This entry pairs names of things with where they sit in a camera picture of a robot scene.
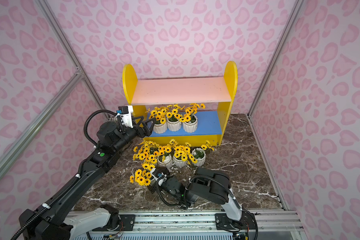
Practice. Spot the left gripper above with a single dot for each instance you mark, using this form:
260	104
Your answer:
135	128

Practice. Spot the shelf sunflower pot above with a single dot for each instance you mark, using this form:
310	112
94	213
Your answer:
164	156
160	115
189	118
199	154
147	152
174	118
143	176
182	154

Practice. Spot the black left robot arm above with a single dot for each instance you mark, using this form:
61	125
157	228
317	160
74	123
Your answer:
49	221

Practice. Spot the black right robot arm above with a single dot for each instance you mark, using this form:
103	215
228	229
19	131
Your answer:
212	186

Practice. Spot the yellow two-tier shelf unit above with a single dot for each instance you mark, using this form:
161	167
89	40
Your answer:
211	124

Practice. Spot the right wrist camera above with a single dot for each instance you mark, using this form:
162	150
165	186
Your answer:
160	175

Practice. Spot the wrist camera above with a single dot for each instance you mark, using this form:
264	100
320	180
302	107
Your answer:
160	175
124	115

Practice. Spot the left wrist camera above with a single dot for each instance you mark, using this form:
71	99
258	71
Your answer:
124	115

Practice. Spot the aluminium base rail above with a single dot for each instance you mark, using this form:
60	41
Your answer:
196	225

